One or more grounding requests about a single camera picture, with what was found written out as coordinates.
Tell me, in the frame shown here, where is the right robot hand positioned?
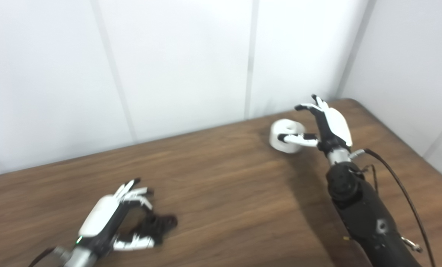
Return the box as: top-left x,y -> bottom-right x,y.
277,94 -> 353,152

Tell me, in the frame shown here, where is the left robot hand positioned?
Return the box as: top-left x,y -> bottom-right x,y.
75,178 -> 156,256

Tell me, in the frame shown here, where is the round white piece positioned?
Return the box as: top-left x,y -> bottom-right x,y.
269,119 -> 306,154

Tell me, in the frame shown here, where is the black flanged holder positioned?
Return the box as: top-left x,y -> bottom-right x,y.
132,213 -> 178,245

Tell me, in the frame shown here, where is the small silver connector plug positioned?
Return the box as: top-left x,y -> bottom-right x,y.
401,237 -> 423,253

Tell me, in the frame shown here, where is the thin black wire loop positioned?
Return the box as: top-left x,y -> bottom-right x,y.
359,164 -> 378,194

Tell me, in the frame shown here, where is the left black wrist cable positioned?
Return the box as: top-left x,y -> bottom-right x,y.
28,248 -> 56,267

